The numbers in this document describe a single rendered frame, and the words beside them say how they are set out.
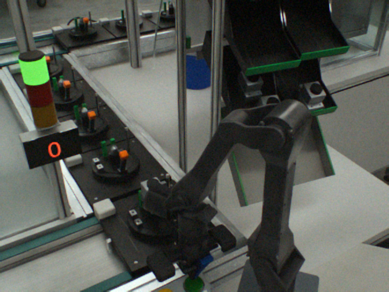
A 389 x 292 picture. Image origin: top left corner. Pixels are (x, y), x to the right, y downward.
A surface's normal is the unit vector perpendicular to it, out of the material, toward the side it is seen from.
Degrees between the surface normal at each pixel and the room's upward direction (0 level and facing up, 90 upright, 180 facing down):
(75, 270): 0
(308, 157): 45
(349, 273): 0
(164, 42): 90
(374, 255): 0
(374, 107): 90
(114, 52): 90
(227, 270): 90
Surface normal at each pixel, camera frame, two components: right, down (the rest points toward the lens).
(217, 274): 0.51, 0.49
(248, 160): 0.25, -0.21
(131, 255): 0.00, -0.82
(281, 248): 0.81, 0.14
